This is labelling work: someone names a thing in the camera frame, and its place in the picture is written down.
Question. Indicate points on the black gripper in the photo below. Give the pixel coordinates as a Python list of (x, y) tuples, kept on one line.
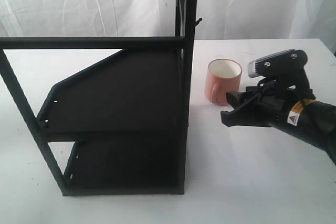
[(309, 120)]

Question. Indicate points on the pink ceramic mug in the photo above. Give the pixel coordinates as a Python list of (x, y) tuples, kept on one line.
[(223, 75)]

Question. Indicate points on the black hook on rack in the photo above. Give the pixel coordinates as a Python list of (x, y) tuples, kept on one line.
[(198, 21)]

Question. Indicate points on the white backdrop curtain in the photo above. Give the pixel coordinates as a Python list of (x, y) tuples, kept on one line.
[(221, 19)]

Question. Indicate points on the black metal shelf rack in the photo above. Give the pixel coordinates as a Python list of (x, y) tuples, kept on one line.
[(119, 126)]

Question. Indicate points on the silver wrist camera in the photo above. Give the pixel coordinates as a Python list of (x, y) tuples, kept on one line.
[(286, 69)]

